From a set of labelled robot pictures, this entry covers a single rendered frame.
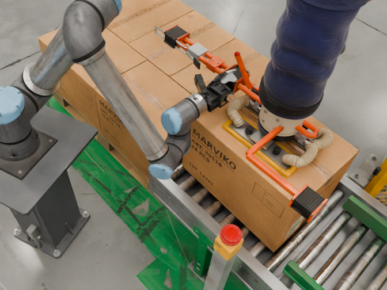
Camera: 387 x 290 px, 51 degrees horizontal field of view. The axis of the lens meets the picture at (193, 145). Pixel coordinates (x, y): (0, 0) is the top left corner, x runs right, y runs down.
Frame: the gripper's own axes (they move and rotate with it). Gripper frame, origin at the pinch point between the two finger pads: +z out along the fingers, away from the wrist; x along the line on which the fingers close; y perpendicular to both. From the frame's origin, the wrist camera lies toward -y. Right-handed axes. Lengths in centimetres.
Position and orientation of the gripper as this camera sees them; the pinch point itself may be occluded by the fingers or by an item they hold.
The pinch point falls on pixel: (231, 76)
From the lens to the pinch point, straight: 167.6
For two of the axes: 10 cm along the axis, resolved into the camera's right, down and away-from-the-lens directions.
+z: 7.2, -5.2, 4.6
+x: 0.5, -6.2, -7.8
